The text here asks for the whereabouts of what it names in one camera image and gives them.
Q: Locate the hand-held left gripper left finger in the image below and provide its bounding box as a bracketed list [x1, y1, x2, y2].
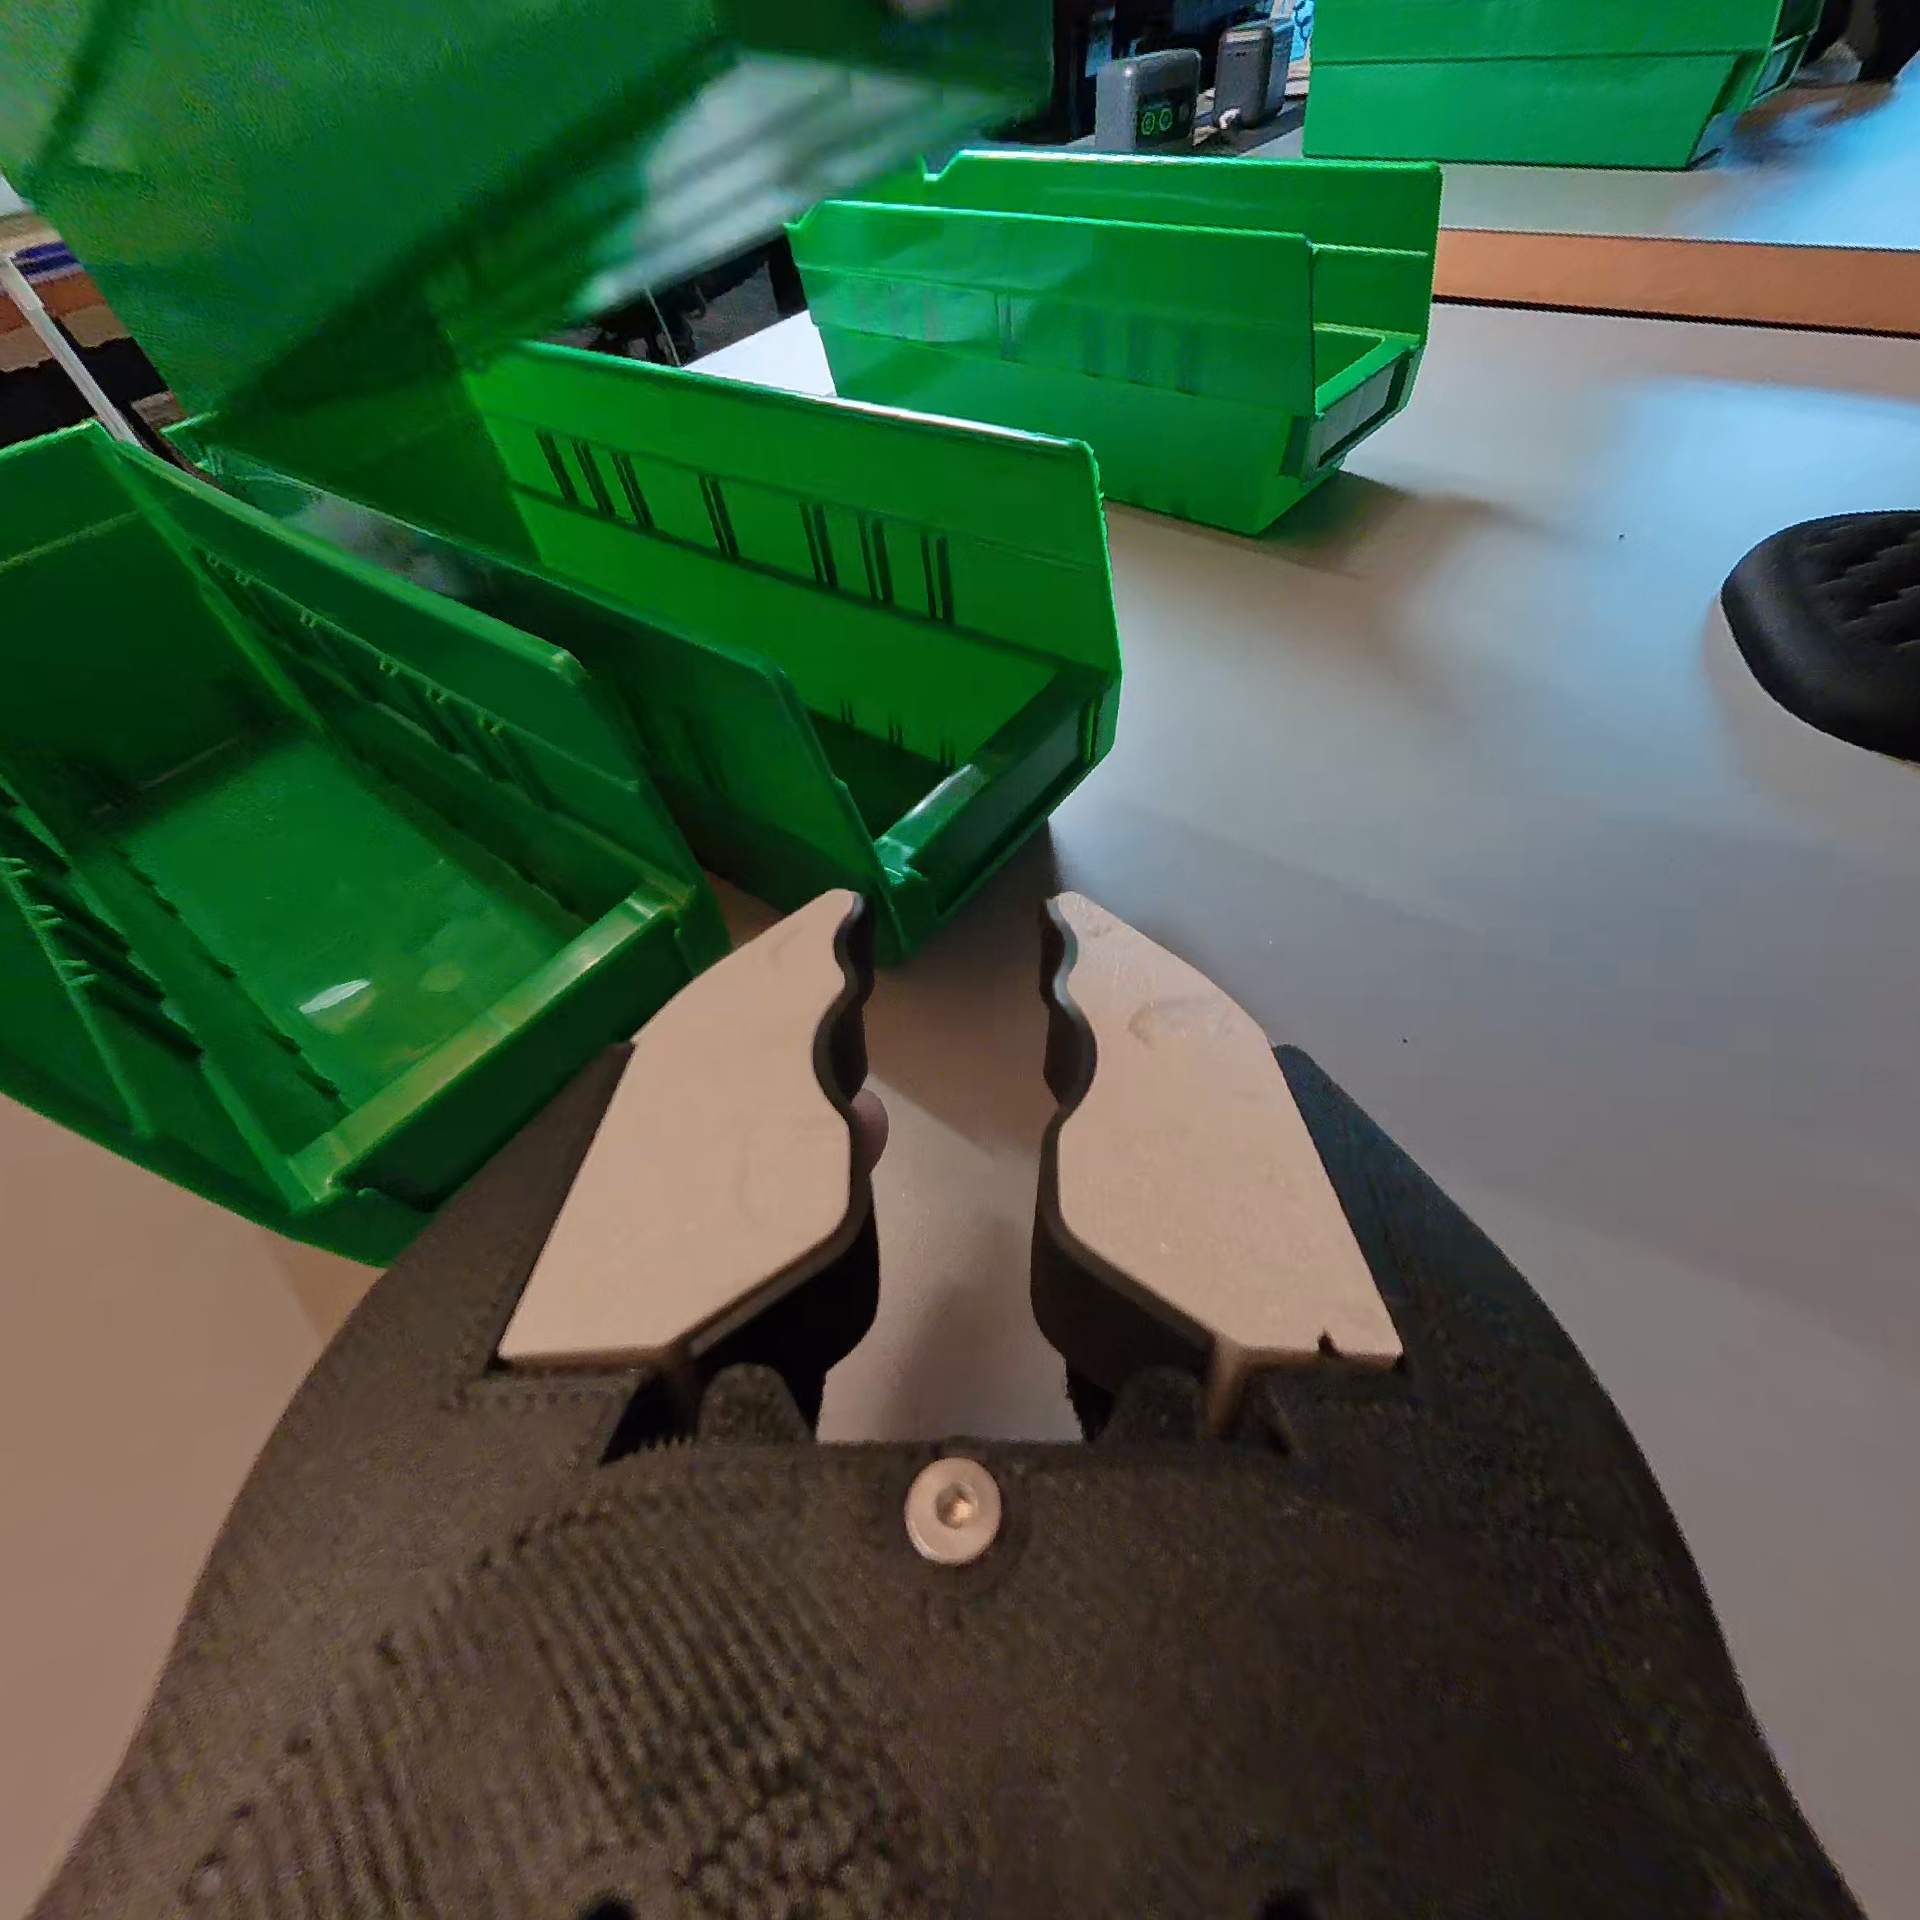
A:
[496, 888, 886, 1374]

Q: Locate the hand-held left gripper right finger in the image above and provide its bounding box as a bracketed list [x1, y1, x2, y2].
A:
[1031, 891, 1406, 1434]

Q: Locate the green plastic bin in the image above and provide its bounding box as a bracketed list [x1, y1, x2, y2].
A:
[0, 0, 1062, 419]
[0, 420, 735, 1269]
[161, 342, 1126, 969]
[782, 146, 1444, 537]

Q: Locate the black chair armrest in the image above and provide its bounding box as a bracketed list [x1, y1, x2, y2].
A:
[1718, 510, 1920, 762]

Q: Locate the wood-edged white table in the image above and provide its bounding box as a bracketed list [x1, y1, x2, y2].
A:
[1240, 91, 1920, 336]

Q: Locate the white board stand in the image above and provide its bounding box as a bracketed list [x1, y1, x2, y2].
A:
[6, 255, 160, 445]

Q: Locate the grey device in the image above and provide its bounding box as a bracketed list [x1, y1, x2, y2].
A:
[1211, 22, 1293, 134]
[1093, 49, 1201, 153]

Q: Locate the stack of green bins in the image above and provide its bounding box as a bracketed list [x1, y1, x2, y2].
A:
[1302, 0, 1830, 171]

